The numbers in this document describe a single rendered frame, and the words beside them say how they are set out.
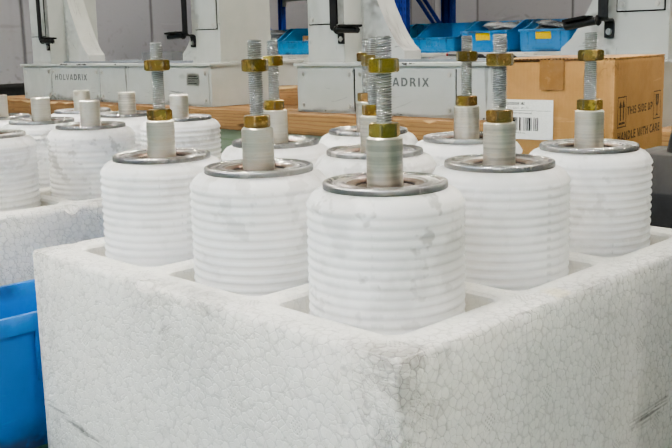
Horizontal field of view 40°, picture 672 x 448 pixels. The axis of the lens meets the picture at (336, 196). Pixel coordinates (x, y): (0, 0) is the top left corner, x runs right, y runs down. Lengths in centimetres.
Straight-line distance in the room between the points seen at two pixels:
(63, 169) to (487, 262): 55
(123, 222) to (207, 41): 336
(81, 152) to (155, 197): 33
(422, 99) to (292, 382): 265
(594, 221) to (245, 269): 26
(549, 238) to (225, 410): 24
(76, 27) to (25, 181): 415
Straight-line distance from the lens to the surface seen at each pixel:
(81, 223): 97
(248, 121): 63
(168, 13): 830
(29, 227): 94
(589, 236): 70
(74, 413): 76
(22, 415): 84
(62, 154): 102
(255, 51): 63
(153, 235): 69
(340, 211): 51
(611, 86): 171
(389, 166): 54
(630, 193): 71
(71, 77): 484
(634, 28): 281
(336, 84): 339
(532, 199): 60
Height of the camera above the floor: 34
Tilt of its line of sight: 10 degrees down
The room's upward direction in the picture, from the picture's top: 1 degrees counter-clockwise
